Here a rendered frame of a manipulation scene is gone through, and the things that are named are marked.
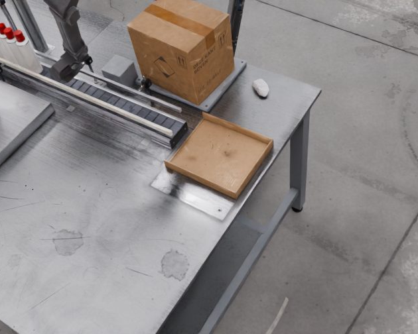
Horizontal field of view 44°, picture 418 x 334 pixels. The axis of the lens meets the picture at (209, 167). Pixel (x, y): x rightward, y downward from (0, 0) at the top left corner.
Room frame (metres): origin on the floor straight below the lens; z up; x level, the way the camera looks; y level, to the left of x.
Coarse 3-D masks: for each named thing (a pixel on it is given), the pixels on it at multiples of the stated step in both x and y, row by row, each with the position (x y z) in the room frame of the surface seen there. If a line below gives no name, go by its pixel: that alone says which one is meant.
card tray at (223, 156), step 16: (208, 128) 1.29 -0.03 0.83; (224, 128) 1.28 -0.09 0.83; (240, 128) 1.24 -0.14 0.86; (192, 144) 1.23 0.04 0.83; (208, 144) 1.22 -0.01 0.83; (224, 144) 1.20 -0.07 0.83; (240, 144) 1.19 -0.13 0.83; (256, 144) 1.17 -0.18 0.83; (272, 144) 1.15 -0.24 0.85; (176, 160) 1.17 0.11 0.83; (192, 160) 1.16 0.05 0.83; (208, 160) 1.14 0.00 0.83; (224, 160) 1.13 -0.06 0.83; (240, 160) 1.11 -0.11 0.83; (256, 160) 1.10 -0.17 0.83; (192, 176) 1.08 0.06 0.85; (208, 176) 1.07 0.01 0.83; (224, 176) 1.06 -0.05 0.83; (240, 176) 1.05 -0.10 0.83; (224, 192) 0.99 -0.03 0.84; (240, 192) 0.98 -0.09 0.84
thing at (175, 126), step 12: (48, 72) 1.74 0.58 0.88; (48, 84) 1.66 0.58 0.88; (72, 84) 1.63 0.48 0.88; (84, 84) 1.62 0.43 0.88; (72, 96) 1.58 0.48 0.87; (96, 96) 1.54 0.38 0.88; (108, 96) 1.52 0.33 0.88; (120, 108) 1.44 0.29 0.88; (132, 108) 1.43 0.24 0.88; (144, 108) 1.42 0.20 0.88; (132, 120) 1.37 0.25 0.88; (156, 120) 1.34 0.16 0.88; (168, 120) 1.33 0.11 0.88; (156, 132) 1.29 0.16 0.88
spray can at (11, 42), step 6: (6, 30) 1.78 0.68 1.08; (12, 30) 1.79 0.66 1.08; (12, 36) 1.78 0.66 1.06; (12, 42) 1.76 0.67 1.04; (12, 48) 1.77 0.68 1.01; (18, 48) 1.77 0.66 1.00; (18, 54) 1.76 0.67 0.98; (18, 60) 1.77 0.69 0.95; (24, 60) 1.77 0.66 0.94; (24, 66) 1.76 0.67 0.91
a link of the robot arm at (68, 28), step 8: (48, 8) 1.35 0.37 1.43; (72, 8) 1.30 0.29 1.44; (56, 16) 1.33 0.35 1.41; (72, 16) 1.29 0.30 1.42; (56, 24) 1.40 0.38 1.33; (64, 24) 1.34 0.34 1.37; (72, 24) 1.31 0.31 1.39; (64, 32) 1.39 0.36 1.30; (72, 32) 1.41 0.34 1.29; (64, 40) 1.45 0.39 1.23; (72, 40) 1.43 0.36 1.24; (80, 40) 1.47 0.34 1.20; (64, 48) 1.53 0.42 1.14; (72, 48) 1.46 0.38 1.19; (80, 48) 1.48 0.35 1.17
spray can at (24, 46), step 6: (18, 30) 1.77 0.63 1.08; (18, 36) 1.74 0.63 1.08; (24, 36) 1.76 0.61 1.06; (18, 42) 1.75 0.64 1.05; (24, 42) 1.74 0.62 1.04; (24, 48) 1.73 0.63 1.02; (30, 48) 1.75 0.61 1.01; (24, 54) 1.74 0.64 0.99; (30, 54) 1.74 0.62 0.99; (30, 60) 1.73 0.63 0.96; (36, 60) 1.75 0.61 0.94; (30, 66) 1.74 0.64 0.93; (36, 66) 1.74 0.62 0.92; (36, 72) 1.73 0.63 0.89
